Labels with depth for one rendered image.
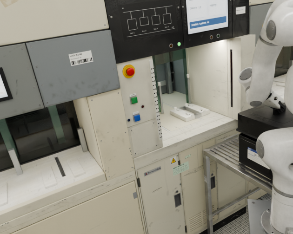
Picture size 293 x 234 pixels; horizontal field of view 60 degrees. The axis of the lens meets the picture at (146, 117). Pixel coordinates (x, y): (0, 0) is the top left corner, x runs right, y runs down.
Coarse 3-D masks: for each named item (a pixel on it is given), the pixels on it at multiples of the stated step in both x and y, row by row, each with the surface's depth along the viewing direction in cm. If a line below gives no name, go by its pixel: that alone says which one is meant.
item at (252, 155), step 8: (240, 136) 137; (248, 136) 143; (240, 144) 139; (248, 144) 134; (240, 152) 141; (248, 152) 135; (256, 152) 130; (240, 160) 143; (248, 160) 137; (256, 160) 132; (256, 168) 134; (264, 168) 129; (272, 176) 125
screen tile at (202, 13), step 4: (188, 0) 130; (192, 0) 131; (196, 0) 133; (200, 0) 134; (204, 0) 135; (188, 4) 131; (192, 4) 132; (196, 4) 133; (200, 4) 134; (204, 4) 135; (188, 8) 132; (204, 8) 136; (192, 12) 133; (196, 12) 135; (200, 12) 136; (204, 12) 137; (192, 16) 134; (196, 16) 135; (200, 16) 136; (204, 16) 138
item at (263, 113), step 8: (240, 112) 134; (248, 112) 133; (256, 112) 132; (264, 112) 130; (272, 112) 129; (288, 112) 127; (240, 120) 133; (248, 120) 128; (256, 120) 124; (264, 120) 122; (272, 120) 121; (280, 120) 120; (288, 120) 119; (240, 128) 135; (248, 128) 130; (256, 128) 125; (264, 128) 120; (272, 128) 116; (280, 128) 113; (256, 136) 126
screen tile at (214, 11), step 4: (208, 0) 136; (212, 0) 137; (216, 0) 138; (220, 0) 140; (224, 0) 141; (224, 4) 142; (212, 8) 139; (216, 8) 140; (220, 8) 141; (224, 8) 142; (212, 12) 139; (216, 12) 140; (220, 12) 142; (224, 12) 143
